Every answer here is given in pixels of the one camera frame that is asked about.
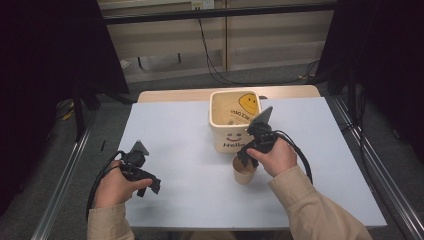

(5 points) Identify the black curtain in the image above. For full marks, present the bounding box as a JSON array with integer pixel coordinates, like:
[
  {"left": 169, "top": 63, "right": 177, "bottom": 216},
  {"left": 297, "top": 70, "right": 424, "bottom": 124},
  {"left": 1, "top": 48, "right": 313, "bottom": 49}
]
[
  {"left": 0, "top": 0, "right": 131, "bottom": 218},
  {"left": 314, "top": 0, "right": 424, "bottom": 165}
]

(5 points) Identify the white table mat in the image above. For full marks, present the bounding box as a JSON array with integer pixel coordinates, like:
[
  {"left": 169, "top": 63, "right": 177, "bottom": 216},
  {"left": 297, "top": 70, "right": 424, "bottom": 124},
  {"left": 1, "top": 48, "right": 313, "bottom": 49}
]
[{"left": 117, "top": 96, "right": 388, "bottom": 232}]

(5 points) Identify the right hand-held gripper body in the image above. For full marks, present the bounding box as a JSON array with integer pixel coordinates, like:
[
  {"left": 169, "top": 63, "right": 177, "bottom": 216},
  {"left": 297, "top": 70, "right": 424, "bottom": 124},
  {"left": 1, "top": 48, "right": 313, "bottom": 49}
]
[{"left": 245, "top": 106, "right": 278, "bottom": 158}]

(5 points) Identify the left hand-held gripper cable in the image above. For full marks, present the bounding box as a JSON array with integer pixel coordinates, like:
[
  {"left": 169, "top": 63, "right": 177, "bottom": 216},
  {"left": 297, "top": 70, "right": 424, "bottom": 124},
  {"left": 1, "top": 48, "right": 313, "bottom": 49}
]
[{"left": 85, "top": 150, "right": 127, "bottom": 222}]

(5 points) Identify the person's left hand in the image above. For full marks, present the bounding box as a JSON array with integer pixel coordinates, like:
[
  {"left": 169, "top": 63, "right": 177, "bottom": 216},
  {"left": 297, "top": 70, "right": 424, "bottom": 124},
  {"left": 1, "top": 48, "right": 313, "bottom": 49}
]
[{"left": 93, "top": 159, "right": 154, "bottom": 210}]

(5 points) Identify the hand-held gripper cable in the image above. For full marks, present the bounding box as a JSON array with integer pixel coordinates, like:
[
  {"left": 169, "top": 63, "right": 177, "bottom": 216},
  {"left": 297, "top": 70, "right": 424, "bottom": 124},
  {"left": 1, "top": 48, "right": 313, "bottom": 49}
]
[
  {"left": 273, "top": 129, "right": 314, "bottom": 185},
  {"left": 85, "top": 150, "right": 127, "bottom": 222}
]

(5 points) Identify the yellow smiley toy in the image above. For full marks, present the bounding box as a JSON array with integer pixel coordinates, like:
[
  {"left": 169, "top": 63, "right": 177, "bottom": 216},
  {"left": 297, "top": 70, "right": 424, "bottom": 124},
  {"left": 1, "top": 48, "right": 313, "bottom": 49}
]
[{"left": 211, "top": 91, "right": 261, "bottom": 127}]

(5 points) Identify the black wall cable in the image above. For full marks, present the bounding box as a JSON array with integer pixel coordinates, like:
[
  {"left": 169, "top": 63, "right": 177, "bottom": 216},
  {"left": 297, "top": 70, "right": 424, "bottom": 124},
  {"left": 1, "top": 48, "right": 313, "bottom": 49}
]
[{"left": 197, "top": 17, "right": 322, "bottom": 87}]

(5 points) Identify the person's right hand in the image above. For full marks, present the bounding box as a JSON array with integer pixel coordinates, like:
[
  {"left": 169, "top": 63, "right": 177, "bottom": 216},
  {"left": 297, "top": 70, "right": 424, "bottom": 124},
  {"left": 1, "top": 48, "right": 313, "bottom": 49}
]
[{"left": 246, "top": 137, "right": 298, "bottom": 179}]

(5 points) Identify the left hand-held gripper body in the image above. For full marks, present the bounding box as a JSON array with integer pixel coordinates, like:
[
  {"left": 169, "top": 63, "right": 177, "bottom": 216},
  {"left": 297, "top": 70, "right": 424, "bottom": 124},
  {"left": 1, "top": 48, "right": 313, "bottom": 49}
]
[{"left": 118, "top": 139, "right": 155, "bottom": 184}]

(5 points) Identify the white wall socket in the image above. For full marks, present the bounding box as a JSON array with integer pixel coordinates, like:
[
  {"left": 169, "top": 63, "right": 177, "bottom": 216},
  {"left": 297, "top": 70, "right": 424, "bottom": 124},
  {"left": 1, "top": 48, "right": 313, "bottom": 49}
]
[{"left": 191, "top": 0, "right": 216, "bottom": 11}]

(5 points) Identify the brown paper cup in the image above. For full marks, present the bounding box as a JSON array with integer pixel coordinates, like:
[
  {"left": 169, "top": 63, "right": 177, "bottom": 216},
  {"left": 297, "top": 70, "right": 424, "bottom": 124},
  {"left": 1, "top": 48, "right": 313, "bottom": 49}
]
[{"left": 231, "top": 154, "right": 259, "bottom": 186}]

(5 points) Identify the metal floor rail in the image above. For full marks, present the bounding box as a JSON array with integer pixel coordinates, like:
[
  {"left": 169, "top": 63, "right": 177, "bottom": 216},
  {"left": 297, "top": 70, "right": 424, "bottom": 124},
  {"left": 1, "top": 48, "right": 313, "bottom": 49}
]
[
  {"left": 332, "top": 95, "right": 424, "bottom": 240},
  {"left": 30, "top": 111, "right": 98, "bottom": 240}
]

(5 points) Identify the cream smiley face bin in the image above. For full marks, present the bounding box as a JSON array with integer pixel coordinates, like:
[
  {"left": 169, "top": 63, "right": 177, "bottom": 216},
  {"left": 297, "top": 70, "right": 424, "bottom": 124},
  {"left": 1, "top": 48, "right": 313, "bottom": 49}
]
[{"left": 208, "top": 89, "right": 263, "bottom": 155}]

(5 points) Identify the black horizontal bar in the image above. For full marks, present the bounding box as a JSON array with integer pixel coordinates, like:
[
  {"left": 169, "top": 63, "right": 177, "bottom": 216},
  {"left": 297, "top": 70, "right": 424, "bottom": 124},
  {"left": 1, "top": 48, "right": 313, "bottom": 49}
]
[{"left": 100, "top": 2, "right": 338, "bottom": 26}]

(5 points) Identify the right hand-held gripper cable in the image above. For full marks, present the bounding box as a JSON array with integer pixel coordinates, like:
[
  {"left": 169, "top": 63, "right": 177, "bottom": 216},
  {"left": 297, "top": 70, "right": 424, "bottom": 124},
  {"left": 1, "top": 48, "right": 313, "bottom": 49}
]
[{"left": 273, "top": 129, "right": 314, "bottom": 185}]

